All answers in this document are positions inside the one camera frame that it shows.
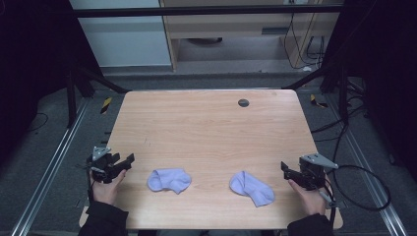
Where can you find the dark curtain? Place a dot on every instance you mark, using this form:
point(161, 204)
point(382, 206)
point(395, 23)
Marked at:
point(390, 65)
point(29, 65)

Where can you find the person's left hand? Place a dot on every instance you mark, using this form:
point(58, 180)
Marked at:
point(106, 191)

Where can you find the light purple sock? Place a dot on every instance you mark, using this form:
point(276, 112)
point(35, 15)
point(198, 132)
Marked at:
point(170, 180)
point(250, 188)

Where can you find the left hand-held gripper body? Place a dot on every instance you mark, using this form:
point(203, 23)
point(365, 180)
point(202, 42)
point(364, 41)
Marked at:
point(104, 166)

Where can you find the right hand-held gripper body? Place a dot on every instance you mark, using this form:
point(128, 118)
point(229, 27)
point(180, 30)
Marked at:
point(313, 172)

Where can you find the black horizontal frame bar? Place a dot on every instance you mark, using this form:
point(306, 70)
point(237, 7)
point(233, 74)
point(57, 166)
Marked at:
point(203, 11)

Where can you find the aluminium floor rail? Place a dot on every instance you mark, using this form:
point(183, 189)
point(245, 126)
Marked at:
point(370, 173)
point(52, 164)

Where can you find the black metal stand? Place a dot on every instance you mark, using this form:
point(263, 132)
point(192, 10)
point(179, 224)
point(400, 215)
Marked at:
point(343, 98)
point(71, 101)

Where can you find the yellow black striped tape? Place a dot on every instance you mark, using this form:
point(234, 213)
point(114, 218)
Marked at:
point(315, 101)
point(106, 105)

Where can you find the white cabinet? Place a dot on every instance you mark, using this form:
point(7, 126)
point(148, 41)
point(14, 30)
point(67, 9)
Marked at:
point(124, 42)

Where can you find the person's right hand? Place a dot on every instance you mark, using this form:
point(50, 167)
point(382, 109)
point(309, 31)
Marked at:
point(309, 198)

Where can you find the light wooden desk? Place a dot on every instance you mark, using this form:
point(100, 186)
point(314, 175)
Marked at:
point(229, 28)

